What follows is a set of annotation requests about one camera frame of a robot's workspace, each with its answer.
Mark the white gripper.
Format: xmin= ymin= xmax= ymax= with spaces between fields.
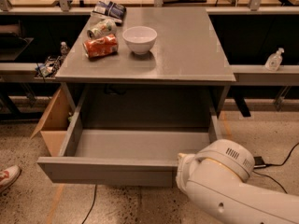
xmin=176 ymin=153 xmax=194 ymax=194

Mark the grey top drawer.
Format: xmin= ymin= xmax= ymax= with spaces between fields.
xmin=36 ymin=85 xmax=222 ymax=189

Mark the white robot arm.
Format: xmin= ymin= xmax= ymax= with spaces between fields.
xmin=176 ymin=139 xmax=299 ymax=224

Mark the grey drawer cabinet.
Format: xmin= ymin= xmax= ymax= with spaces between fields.
xmin=54 ymin=7 xmax=236 ymax=145

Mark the black foot pedal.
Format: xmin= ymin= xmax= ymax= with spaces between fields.
xmin=254 ymin=156 xmax=266 ymax=169

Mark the white ceramic bowl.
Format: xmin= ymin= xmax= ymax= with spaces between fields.
xmin=122 ymin=26 xmax=158 ymax=55

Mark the clear sanitizer pump bottle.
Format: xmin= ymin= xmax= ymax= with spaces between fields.
xmin=264 ymin=48 xmax=284 ymax=71

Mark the cardboard box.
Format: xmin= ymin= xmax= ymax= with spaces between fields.
xmin=31 ymin=88 xmax=71 ymax=156

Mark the orange soda can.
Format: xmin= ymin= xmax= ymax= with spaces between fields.
xmin=83 ymin=34 xmax=119 ymax=59

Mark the green white soda can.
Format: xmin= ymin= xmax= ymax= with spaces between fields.
xmin=87 ymin=19 xmax=117 ymax=39

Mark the clear plastic water bottle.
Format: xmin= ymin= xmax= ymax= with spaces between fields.
xmin=60 ymin=41 xmax=69 ymax=60

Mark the blue chip bag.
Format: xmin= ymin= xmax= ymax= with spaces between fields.
xmin=92 ymin=0 xmax=126 ymax=23

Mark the red white sneaker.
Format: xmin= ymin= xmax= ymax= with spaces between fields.
xmin=0 ymin=165 xmax=21 ymax=193

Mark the black pedal cable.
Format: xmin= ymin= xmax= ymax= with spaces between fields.
xmin=251 ymin=141 xmax=299 ymax=194

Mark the black floor cable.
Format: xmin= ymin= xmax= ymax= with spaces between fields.
xmin=81 ymin=184 xmax=98 ymax=224

